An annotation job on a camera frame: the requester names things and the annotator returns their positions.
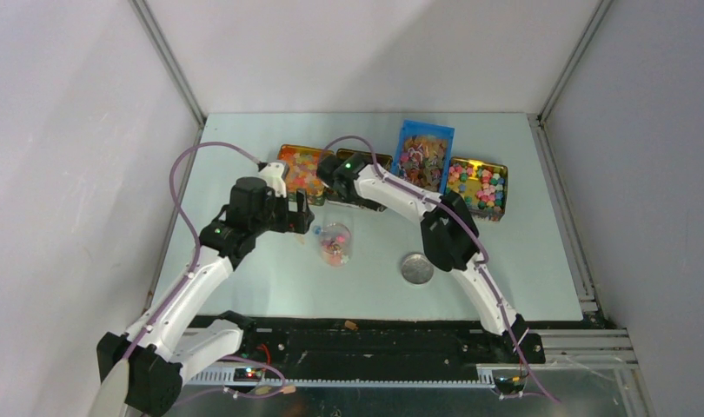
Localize tin of lollipops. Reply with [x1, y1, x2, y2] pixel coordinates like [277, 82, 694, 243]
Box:
[324, 148, 395, 213]

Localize tin of colourful cube candies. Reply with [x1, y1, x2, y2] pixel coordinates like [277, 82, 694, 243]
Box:
[446, 157, 508, 222]

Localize blue bin of candies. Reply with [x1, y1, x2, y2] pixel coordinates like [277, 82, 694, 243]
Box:
[391, 120, 455, 194]

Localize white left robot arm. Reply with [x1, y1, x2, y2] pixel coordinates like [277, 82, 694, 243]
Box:
[90, 177, 314, 416]

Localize small fallen candy piece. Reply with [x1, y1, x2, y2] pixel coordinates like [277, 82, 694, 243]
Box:
[344, 321, 359, 331]

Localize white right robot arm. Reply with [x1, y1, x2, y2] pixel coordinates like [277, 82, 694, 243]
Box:
[316, 153, 528, 363]

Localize silver metal jar lid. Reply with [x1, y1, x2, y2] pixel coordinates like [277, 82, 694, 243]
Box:
[400, 253, 434, 285]

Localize clear plastic jar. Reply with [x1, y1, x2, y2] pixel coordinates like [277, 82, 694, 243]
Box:
[317, 222, 353, 267]

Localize tin of gummy candies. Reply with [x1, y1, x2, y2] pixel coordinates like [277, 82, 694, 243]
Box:
[277, 144, 333, 206]

